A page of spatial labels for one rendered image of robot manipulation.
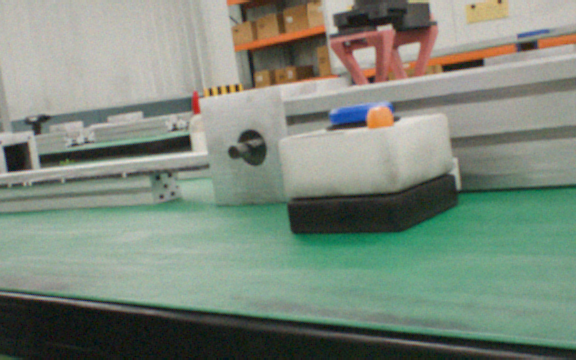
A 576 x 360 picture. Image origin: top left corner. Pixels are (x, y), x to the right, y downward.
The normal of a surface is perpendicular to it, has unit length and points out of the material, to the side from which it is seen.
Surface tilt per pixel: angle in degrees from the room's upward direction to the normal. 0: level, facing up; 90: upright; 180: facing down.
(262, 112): 90
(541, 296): 0
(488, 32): 90
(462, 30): 90
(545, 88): 90
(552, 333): 0
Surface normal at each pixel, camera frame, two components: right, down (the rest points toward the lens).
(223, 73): 0.74, -0.04
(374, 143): -0.59, 0.17
